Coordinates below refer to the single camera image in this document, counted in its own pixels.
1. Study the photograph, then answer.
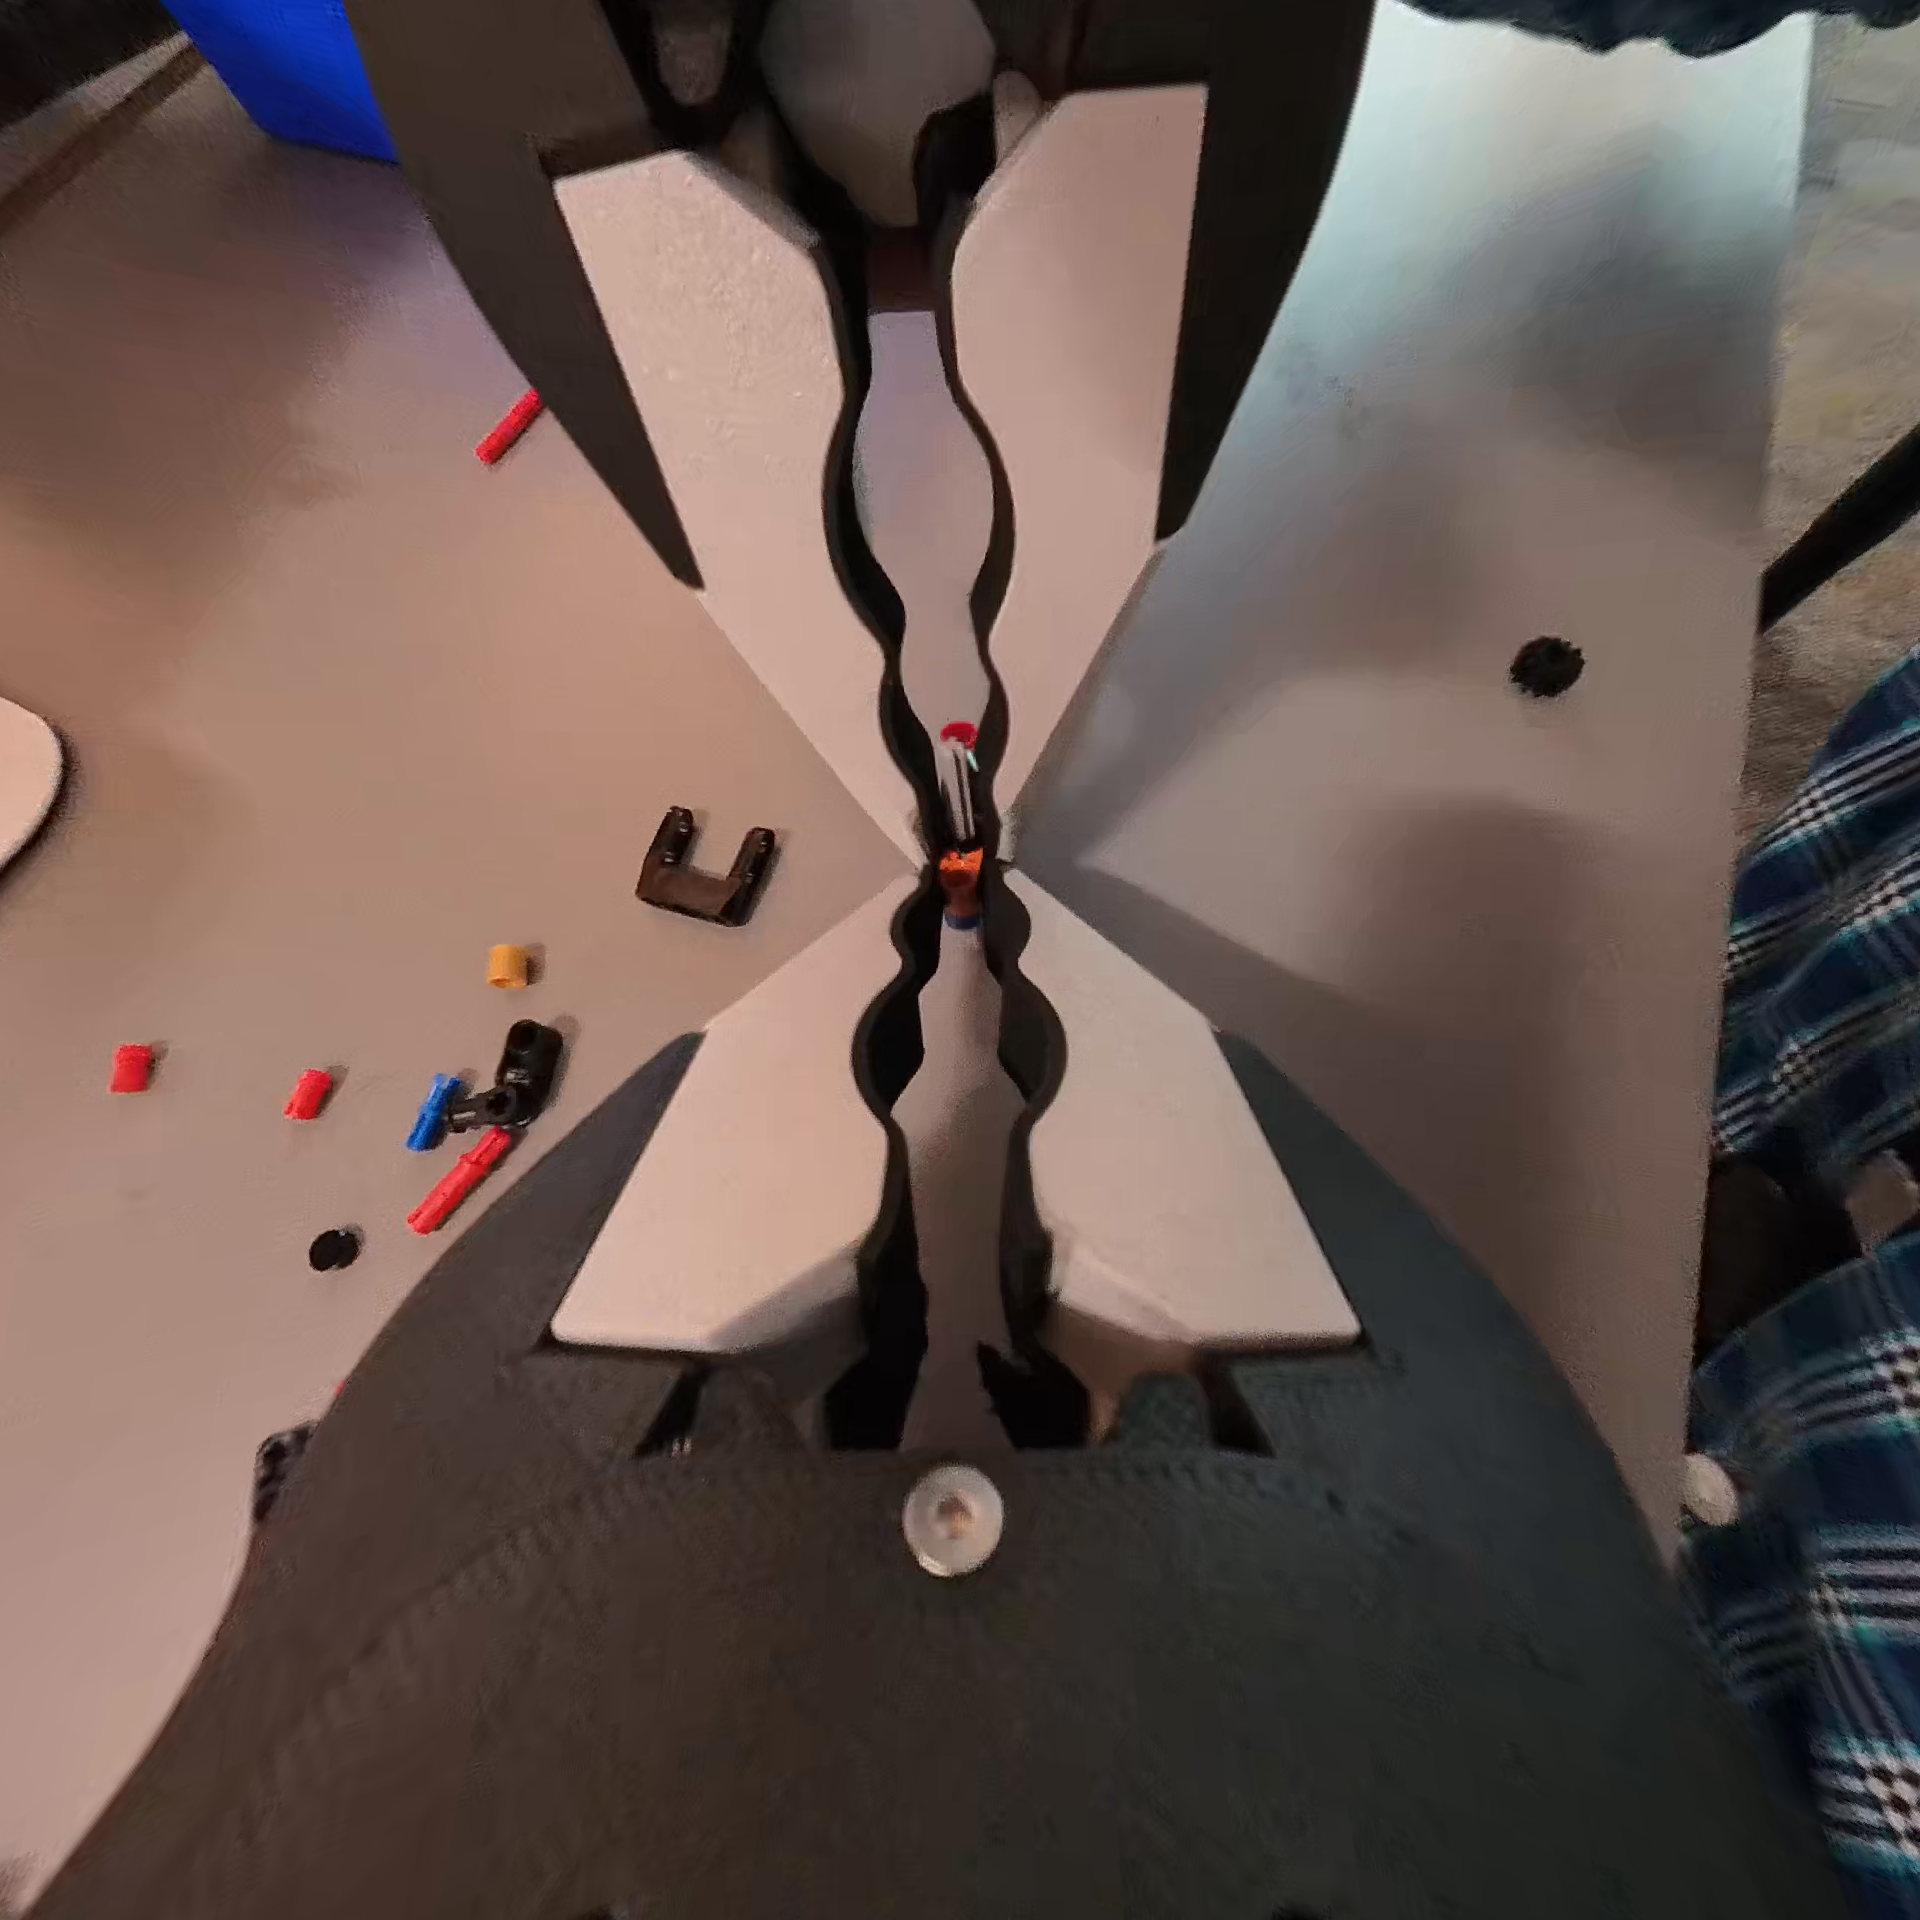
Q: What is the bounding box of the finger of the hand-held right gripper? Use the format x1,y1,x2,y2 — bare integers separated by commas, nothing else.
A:
948,80,1212,845
547,139,934,875

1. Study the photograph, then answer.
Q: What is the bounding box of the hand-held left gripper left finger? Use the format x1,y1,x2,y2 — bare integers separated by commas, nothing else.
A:
548,874,934,1450

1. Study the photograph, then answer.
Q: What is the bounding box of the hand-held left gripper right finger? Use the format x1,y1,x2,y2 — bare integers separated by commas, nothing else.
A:
979,872,1365,1450

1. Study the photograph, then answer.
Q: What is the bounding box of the small black lego assembly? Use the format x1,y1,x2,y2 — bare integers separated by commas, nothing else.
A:
931,720,990,947

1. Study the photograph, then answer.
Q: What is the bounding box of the black angled lego connector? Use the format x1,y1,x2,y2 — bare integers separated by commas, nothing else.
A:
451,1019,565,1129

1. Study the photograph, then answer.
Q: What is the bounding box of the red lego axle pin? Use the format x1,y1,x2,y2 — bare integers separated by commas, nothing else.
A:
408,1126,515,1235

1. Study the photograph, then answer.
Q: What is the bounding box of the plain blue parts bin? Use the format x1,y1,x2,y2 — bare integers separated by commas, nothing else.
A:
157,0,400,163

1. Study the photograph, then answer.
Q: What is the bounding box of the person in blue plaid shirt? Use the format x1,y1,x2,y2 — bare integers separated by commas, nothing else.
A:
1411,0,1920,1920

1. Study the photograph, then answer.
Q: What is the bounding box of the white book stand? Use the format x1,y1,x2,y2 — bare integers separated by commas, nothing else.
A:
0,694,66,875

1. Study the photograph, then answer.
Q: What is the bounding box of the black chair leg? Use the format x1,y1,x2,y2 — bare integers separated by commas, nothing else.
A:
1763,450,1920,634

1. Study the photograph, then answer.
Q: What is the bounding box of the black u-shaped lego frame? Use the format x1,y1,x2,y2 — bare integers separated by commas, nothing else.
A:
634,806,780,929

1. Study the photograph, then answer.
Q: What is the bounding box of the black shoulder strap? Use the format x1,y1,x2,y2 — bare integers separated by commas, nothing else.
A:
1697,1140,1920,1353

